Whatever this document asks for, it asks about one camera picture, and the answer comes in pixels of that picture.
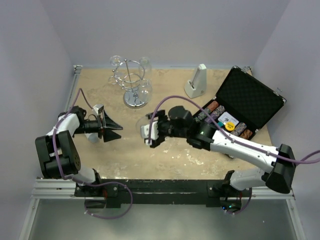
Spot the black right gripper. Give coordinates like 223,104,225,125
146,110,189,148

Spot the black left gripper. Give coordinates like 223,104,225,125
73,109,123,142

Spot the ribbed clear glass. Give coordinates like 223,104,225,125
137,79,153,103

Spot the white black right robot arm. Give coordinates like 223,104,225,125
139,106,296,197

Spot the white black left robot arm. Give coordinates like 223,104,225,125
35,104,123,196

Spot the chrome wine glass rack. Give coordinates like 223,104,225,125
115,57,147,109

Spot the tall clear flute glass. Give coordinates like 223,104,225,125
138,56,152,80

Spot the clear glass on rack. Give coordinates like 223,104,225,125
108,55,123,85

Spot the white grey microphone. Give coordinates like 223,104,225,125
84,133,100,144

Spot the white metronome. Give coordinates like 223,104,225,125
184,64,207,99

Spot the red white chip stack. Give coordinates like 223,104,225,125
206,100,219,113

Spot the white card deck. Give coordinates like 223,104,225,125
218,111,237,123

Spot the yellow dealer button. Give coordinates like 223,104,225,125
224,121,236,132

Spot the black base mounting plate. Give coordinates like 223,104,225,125
74,179,252,210

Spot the black poker chip case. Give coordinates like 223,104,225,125
191,65,287,139

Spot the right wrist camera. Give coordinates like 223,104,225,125
140,120,159,141

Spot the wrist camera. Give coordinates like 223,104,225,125
140,120,159,141
92,103,104,116

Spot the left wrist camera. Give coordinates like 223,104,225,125
92,103,104,116

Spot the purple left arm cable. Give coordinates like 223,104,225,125
52,88,134,220

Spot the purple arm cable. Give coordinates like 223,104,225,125
52,88,134,220
147,95,320,215

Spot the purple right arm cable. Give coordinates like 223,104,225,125
147,95,320,215

